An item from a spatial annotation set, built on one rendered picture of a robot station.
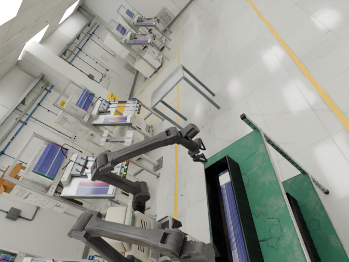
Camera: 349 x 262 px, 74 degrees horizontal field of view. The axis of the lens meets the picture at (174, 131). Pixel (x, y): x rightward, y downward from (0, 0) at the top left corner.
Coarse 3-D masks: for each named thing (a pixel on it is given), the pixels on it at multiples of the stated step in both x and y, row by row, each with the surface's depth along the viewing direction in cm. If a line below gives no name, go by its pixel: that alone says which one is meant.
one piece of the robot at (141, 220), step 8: (136, 208) 144; (136, 216) 138; (144, 216) 143; (136, 224) 135; (144, 224) 140; (192, 240) 156; (136, 248) 126; (144, 248) 130; (136, 256) 123; (144, 256) 128
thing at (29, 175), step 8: (32, 136) 323; (56, 144) 340; (16, 160) 292; (8, 168) 280; (24, 176) 293; (32, 176) 293; (40, 176) 294; (48, 184) 304; (48, 192) 294; (112, 200) 299
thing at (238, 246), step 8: (224, 176) 132; (224, 184) 129; (224, 192) 126; (232, 192) 122; (224, 200) 123; (232, 200) 119; (224, 208) 120; (232, 208) 116; (232, 216) 114; (232, 224) 112; (240, 224) 109; (232, 232) 109; (240, 232) 106; (232, 240) 107; (240, 240) 104; (232, 248) 105; (240, 248) 102; (240, 256) 100
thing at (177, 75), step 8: (176, 72) 346; (168, 80) 354; (176, 80) 328; (184, 80) 322; (160, 88) 361; (168, 88) 334; (208, 88) 380; (152, 96) 371; (160, 96) 342; (152, 104) 350; (168, 104) 395; (216, 104) 350; (160, 112) 353; (176, 112) 403; (168, 120) 362
